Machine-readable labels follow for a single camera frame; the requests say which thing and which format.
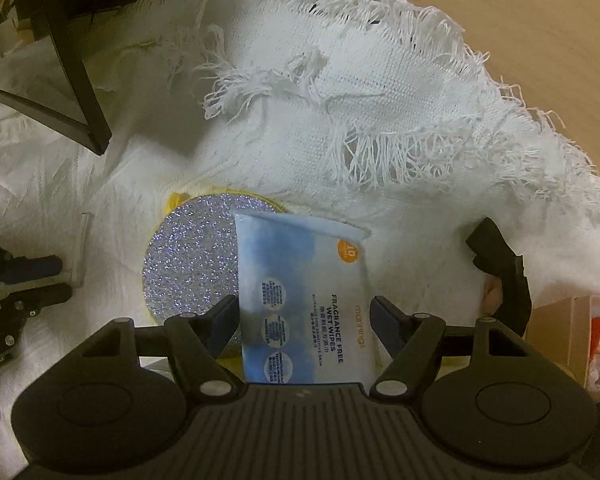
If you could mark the white fringed cloth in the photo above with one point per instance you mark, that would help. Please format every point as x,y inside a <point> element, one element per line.
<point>355,85</point>

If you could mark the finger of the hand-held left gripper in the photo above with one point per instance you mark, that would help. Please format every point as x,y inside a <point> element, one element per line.
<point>42,297</point>
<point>32,265</point>

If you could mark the blue wet wipes pack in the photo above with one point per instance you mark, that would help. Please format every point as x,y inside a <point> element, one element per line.
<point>300,280</point>

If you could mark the pink cardboard box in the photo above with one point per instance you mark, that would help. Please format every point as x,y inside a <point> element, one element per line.
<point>555,330</point>

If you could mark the black fabric piece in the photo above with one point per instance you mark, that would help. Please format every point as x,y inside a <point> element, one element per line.
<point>505,265</point>

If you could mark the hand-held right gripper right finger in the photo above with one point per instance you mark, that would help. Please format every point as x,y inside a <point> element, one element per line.
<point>382,321</point>

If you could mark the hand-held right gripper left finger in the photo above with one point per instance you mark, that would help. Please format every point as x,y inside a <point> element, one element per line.
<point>225,321</point>

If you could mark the black monitor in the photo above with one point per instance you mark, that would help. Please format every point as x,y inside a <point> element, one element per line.
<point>65,60</point>

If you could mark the silver glitter round disc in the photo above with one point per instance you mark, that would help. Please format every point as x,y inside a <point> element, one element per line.
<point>195,260</point>

